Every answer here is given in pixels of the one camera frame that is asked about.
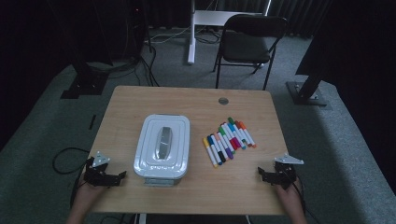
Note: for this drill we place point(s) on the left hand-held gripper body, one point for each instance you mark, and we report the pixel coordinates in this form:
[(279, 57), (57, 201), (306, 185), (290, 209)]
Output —
[(95, 177)]

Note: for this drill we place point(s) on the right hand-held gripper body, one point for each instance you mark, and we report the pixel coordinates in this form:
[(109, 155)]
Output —
[(285, 179)]

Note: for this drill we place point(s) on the smoky clear plastic storage box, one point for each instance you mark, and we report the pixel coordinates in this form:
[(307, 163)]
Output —
[(158, 182)]

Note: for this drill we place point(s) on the orange capped marker pen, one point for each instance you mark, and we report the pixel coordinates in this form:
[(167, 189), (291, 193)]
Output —
[(248, 135)]

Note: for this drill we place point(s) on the magenta capped marker pen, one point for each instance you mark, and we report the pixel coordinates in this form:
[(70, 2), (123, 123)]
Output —
[(236, 142)]

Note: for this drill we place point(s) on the brown capped marker pen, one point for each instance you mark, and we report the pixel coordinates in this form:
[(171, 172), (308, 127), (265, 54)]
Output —
[(243, 134)]

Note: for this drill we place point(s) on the row of coloured markers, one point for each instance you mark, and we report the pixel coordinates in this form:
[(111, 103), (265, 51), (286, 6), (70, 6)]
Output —
[(211, 155)]

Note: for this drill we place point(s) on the light blue capped marker pen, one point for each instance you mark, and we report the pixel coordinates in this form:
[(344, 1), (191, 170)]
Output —
[(231, 127)]

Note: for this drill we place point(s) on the dark green capped marker pen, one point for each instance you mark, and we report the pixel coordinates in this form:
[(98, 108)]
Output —
[(230, 120)]

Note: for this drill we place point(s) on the person's right hand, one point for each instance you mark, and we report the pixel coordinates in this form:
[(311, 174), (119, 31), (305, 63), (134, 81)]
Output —
[(289, 196)]

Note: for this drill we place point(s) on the person's left hand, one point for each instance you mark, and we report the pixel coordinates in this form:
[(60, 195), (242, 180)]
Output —
[(88, 194)]

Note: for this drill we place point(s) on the small black strip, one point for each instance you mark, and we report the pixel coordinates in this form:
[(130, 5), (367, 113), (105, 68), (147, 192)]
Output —
[(92, 122)]

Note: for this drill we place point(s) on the white table leg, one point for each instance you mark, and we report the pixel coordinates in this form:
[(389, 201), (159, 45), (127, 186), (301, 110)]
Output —
[(142, 219)]

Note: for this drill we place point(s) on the black stand base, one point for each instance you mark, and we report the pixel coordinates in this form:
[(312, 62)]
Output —
[(84, 87), (306, 93)]

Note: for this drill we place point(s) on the grey round table grommet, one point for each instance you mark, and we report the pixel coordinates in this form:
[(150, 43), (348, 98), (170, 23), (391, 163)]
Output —
[(223, 100)]

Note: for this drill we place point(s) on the black folding chair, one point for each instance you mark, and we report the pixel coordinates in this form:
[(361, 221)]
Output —
[(246, 46)]

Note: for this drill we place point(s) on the dark equipment box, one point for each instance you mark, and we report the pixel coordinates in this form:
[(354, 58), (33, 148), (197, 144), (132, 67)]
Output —
[(135, 31)]

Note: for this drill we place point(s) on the white desk frame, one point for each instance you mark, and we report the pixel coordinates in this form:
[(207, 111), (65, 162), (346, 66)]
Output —
[(191, 46)]

